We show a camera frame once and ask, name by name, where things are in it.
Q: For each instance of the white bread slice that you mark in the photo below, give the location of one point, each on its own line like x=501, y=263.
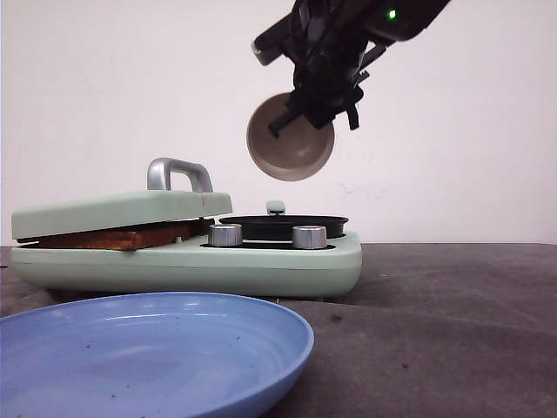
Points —
x=123, y=239

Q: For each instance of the silver control knob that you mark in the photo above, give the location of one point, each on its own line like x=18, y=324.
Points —
x=309, y=237
x=225, y=235

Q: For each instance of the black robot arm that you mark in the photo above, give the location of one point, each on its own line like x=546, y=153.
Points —
x=388, y=21

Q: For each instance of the black round frying pan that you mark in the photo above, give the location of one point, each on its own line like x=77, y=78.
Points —
x=277, y=225

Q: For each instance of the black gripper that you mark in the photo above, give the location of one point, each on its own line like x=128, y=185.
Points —
x=332, y=65

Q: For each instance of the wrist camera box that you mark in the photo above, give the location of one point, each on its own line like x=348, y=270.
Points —
x=284, y=38

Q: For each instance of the blue plastic plate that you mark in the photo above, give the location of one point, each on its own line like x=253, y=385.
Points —
x=152, y=355

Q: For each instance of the beige ribbed bowl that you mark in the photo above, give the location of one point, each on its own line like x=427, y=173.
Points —
x=299, y=151

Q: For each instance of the right silver control knob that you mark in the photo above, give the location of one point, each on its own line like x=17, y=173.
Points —
x=309, y=237

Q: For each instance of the mint green breakfast maker base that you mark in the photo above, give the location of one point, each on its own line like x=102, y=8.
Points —
x=256, y=268

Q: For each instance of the breakfast maker hinged lid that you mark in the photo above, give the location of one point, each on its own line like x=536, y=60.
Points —
x=176, y=190

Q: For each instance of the left silver control knob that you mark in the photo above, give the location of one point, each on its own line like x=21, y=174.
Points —
x=225, y=235

